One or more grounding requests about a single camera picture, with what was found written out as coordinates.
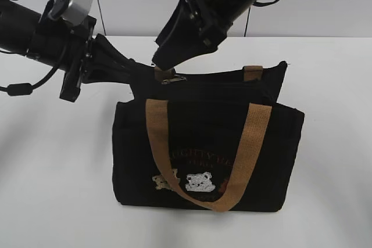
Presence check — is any silver metal zipper pull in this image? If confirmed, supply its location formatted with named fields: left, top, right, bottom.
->
left=161, top=75, right=187, bottom=85

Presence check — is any black canvas tote bag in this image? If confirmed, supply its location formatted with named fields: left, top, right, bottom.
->
left=112, top=62, right=305, bottom=213

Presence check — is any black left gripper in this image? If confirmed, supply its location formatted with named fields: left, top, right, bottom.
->
left=27, top=17, right=135, bottom=102

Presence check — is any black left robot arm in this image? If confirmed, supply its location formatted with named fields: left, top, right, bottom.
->
left=1, top=0, right=135, bottom=102

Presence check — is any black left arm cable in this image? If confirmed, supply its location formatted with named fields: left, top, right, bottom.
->
left=0, top=30, right=77, bottom=97

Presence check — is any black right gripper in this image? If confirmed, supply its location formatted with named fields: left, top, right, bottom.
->
left=152, top=0, right=233, bottom=71

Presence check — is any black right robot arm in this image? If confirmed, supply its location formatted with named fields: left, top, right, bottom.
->
left=152, top=0, right=280, bottom=71

